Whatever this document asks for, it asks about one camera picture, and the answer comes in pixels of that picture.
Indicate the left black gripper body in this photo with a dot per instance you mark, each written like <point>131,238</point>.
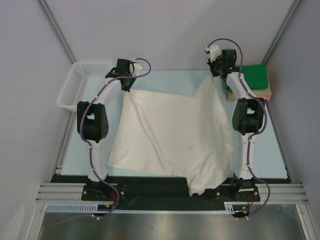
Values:
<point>130,81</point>

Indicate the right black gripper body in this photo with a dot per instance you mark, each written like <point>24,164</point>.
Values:
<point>215,70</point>

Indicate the cream white t shirt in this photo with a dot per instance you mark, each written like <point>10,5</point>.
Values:
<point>175,135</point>

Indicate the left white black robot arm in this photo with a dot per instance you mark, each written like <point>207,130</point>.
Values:
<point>92,120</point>

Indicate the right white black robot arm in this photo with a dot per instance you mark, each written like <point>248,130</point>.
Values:
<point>249,118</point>

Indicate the green folded t shirt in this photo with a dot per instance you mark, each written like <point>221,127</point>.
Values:
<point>256,76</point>

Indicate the white plastic mesh basket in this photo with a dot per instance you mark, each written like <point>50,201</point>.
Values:
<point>84,80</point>

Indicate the tan folded t shirt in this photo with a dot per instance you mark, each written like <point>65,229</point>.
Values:
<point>258,92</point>

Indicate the pink folded t shirt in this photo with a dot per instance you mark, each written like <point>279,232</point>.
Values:
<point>266,98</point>

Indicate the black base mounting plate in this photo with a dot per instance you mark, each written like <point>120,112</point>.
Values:
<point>157,194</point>

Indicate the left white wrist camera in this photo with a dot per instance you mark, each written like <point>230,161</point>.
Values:
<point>136,67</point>

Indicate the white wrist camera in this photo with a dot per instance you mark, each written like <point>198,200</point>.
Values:
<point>214,52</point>
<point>136,67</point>

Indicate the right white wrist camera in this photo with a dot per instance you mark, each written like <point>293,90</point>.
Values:
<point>214,52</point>

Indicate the white slotted cable duct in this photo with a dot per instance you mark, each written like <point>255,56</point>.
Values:
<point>96,208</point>

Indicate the aluminium frame rail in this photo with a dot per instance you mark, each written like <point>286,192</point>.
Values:
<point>72,192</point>

